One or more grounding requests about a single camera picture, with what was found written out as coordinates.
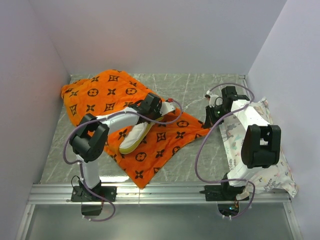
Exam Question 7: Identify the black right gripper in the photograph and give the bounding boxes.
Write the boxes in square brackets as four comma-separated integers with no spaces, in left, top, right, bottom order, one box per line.
[204,104,234,130]

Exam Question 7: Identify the white pillow yellow edge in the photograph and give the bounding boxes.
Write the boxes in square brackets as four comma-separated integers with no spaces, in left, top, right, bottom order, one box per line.
[118,122,155,155]

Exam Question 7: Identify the orange patterned pillowcase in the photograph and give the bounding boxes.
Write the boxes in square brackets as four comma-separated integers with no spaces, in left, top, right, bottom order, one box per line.
[61,69,209,190]

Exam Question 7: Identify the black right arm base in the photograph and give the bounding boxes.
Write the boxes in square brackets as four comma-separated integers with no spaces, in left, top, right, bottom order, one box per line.
[200,182,245,217]

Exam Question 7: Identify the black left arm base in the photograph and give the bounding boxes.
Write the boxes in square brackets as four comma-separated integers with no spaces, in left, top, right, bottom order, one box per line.
[70,184,117,217]

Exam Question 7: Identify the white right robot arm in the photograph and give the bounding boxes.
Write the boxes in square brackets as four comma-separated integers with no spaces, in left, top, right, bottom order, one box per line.
[204,85,281,200]

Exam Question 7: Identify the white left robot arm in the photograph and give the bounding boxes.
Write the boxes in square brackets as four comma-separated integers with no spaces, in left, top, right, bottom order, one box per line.
[63,93,175,201]

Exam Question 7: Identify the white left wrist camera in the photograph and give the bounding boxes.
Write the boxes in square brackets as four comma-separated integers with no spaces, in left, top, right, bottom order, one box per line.
[159,101,176,116]

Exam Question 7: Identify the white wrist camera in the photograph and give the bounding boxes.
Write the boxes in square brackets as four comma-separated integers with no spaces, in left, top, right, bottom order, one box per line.
[159,101,176,116]
[204,90,222,108]

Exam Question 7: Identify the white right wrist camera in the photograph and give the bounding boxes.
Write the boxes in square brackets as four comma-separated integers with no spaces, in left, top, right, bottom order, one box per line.
[204,90,222,108]

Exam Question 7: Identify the aluminium mounting rail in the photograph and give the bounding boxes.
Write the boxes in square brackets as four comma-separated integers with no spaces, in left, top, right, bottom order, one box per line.
[27,182,292,205]

